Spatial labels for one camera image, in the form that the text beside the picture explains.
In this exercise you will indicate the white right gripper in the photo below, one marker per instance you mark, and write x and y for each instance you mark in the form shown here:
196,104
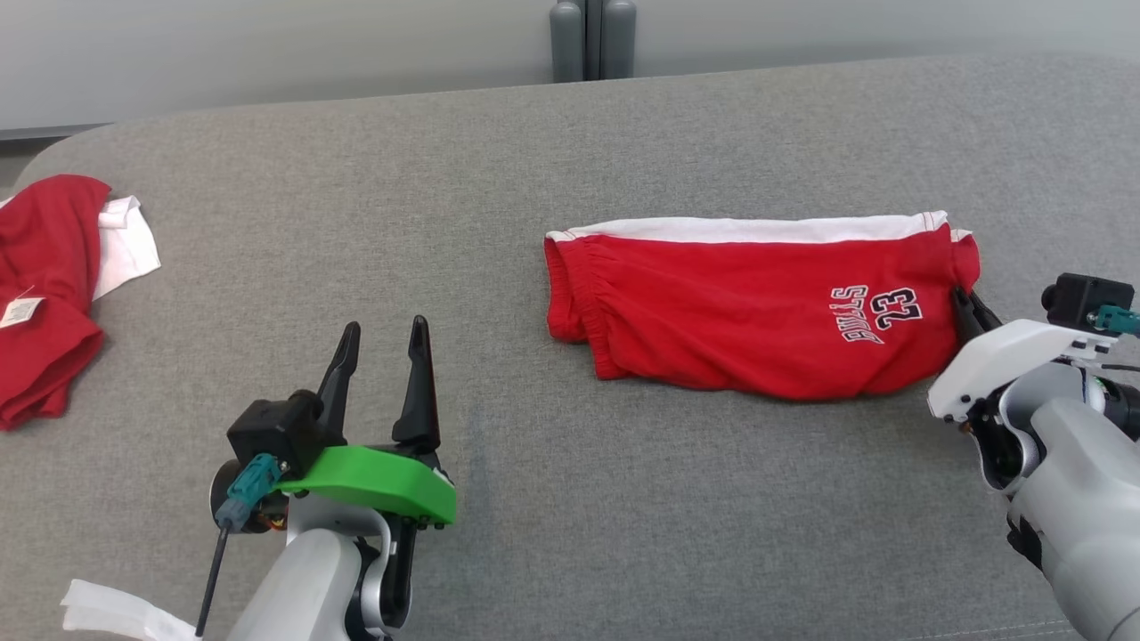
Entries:
989,361

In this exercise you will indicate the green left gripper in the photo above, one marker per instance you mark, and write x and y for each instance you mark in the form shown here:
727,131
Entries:
374,481

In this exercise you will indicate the red shorts white waistband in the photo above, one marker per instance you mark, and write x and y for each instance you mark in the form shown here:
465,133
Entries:
730,312

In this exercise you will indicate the red jersey shirt white trim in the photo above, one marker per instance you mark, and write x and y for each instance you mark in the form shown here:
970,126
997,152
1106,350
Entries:
49,294

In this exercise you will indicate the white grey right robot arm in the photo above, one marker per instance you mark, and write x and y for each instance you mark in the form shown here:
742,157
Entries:
1078,481

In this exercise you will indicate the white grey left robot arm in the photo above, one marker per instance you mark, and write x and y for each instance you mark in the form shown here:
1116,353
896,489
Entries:
303,579

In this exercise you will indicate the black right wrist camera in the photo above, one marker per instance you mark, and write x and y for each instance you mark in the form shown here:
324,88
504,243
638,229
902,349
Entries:
1082,298

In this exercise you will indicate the grey wall partition post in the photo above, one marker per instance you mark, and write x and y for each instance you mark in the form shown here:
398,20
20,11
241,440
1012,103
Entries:
592,40

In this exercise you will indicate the dark grey wall rail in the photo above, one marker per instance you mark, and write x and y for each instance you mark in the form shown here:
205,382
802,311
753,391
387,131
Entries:
44,132

